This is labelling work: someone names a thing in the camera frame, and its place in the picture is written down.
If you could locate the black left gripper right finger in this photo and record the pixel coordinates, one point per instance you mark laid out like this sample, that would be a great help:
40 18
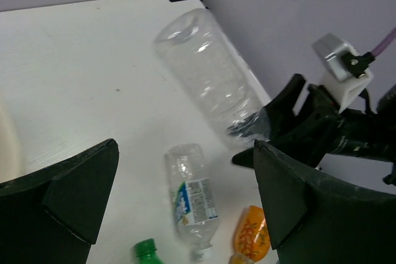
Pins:
313 217

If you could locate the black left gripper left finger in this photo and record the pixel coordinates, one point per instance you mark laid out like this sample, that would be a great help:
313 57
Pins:
54 215

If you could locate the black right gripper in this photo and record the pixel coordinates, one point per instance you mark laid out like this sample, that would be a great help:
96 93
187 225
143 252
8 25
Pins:
322 129

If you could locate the green plastic soda bottle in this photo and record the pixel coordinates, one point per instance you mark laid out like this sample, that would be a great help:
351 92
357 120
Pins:
146 252

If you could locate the clear bottle pale cap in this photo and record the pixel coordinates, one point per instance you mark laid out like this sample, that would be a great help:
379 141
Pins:
193 49

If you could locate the cream plastic bin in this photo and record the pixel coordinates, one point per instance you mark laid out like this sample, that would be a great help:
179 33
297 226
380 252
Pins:
12 156

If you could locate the orange juice bottle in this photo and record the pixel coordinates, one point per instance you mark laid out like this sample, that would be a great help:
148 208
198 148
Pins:
251 240

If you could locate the clear labelled water bottle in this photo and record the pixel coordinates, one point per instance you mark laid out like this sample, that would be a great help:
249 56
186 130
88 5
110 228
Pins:
194 209

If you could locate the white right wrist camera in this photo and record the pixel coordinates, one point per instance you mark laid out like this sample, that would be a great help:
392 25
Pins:
341 84

